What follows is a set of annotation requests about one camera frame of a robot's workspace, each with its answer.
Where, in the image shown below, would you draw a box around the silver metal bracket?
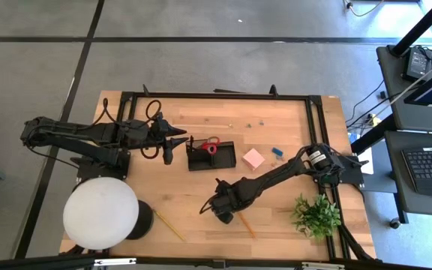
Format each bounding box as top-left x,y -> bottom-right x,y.
301,262 -> 347,270
94,257 -> 137,267

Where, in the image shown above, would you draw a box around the white cable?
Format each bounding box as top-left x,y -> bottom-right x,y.
373,54 -> 432,113

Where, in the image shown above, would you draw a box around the black round lamp base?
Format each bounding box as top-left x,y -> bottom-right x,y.
124,199 -> 155,242

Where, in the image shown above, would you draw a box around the black monitor cart shelf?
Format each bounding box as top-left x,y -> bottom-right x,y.
376,44 -> 432,135

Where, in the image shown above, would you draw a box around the black laptop keyboard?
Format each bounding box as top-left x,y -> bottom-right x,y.
401,146 -> 432,199

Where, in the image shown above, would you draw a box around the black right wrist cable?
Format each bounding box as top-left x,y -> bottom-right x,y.
199,197 -> 217,215

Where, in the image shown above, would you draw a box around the yellow cable with black plug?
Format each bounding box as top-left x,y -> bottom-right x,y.
344,0 -> 386,18

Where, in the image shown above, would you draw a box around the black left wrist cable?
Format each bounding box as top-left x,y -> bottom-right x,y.
139,98 -> 164,161

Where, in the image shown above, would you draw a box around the black aluminium table frame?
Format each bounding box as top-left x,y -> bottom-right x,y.
115,84 -> 377,263

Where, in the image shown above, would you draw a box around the black power adapter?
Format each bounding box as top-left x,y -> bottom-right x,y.
402,46 -> 432,83

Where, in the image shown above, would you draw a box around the green artificial plant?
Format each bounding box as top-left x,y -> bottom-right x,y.
290,192 -> 343,243

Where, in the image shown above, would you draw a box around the black mesh desk organizer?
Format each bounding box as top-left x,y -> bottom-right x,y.
186,139 -> 237,172

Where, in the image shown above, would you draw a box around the white paper sheet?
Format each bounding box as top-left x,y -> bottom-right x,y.
358,147 -> 375,176

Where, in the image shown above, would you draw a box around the pink sticky note pad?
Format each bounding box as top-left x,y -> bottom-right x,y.
241,147 -> 266,172

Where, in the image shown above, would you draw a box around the yellow power plug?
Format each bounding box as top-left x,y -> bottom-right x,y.
365,113 -> 383,128

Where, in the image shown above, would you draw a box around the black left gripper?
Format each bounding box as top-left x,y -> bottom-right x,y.
146,112 -> 190,151

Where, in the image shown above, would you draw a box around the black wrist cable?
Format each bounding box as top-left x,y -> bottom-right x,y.
199,197 -> 217,215
139,98 -> 164,161

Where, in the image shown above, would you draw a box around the yellow pencil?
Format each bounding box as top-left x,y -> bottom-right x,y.
151,208 -> 188,243
237,211 -> 258,240

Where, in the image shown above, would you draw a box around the black floor cable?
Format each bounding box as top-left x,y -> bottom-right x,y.
345,80 -> 389,131

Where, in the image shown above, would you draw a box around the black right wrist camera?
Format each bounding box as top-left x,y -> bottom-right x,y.
215,211 -> 235,225

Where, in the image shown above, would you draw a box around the black cart pole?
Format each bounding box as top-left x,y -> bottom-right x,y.
391,0 -> 432,58

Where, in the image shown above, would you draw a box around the black camera mount beam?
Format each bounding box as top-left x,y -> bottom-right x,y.
0,253 -> 432,270

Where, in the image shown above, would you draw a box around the red-handled scissors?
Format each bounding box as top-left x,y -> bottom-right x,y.
196,136 -> 221,156

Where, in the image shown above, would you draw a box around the black laptop cart shelf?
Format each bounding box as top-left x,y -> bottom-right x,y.
383,130 -> 432,218

